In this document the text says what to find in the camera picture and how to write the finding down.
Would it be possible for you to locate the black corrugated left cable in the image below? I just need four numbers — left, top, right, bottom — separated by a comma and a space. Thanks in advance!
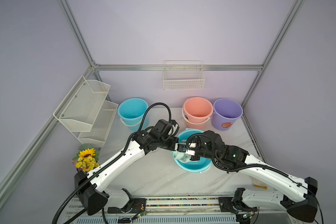
51, 102, 173, 224

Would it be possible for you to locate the teal bucket being wiped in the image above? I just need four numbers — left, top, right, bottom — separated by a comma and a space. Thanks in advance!
117, 98, 148, 131

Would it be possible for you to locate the yellow object under right arm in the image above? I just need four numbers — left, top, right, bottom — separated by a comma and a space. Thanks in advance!
253, 182, 268, 190

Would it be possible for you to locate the sunflower bouquet in vase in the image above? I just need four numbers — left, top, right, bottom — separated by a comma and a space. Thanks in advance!
71, 144, 100, 173

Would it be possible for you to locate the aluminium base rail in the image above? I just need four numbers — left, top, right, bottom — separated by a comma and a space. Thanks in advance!
63, 190, 301, 224

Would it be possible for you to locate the black corrugated cable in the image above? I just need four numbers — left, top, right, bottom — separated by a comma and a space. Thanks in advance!
185, 133, 324, 224
51, 102, 173, 224

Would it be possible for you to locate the purple plastic bucket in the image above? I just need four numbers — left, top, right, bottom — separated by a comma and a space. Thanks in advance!
211, 99, 243, 131

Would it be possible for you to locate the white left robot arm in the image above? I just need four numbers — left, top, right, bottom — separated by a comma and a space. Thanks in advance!
74, 119, 179, 216

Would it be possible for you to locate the white two-tier mesh shelf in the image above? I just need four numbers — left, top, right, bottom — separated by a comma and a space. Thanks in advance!
53, 76, 119, 148

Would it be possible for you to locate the teal bucket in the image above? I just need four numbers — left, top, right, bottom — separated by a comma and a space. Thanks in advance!
174, 128, 213, 173

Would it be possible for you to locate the black corrugated right cable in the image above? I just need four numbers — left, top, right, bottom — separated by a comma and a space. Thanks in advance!
185, 133, 324, 224

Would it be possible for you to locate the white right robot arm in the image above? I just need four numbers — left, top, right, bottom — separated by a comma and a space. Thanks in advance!
177, 131, 320, 223

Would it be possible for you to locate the pink plastic bucket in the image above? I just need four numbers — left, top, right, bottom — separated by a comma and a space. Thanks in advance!
182, 97, 213, 129

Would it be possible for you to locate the mint green microfibre cloth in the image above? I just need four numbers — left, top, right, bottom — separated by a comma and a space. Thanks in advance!
171, 143, 194, 163

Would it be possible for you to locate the white wire wall basket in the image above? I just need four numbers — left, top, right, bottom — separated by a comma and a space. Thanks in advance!
163, 60, 205, 91

